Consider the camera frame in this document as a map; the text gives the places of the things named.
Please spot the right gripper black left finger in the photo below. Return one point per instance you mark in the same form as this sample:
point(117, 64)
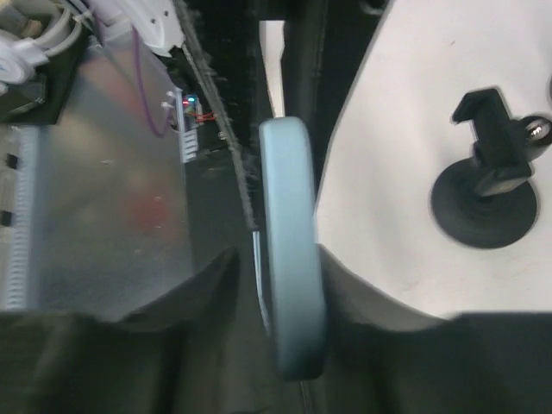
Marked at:
point(170, 356)

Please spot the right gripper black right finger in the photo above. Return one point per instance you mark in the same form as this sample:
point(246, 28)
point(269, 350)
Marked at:
point(385, 357)

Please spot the black phone stand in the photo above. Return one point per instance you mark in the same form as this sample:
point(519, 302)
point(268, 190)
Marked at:
point(487, 200)

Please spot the black phone blue case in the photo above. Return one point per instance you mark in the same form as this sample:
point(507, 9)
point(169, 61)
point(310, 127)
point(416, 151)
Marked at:
point(297, 317)

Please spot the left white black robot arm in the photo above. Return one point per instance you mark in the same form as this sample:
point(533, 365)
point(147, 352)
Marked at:
point(155, 21)

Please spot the left white slotted cable duct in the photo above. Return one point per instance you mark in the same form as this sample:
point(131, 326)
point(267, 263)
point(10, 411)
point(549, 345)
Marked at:
point(187, 111)

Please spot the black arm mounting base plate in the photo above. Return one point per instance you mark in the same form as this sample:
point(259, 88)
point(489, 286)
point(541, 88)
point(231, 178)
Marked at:
point(324, 44)

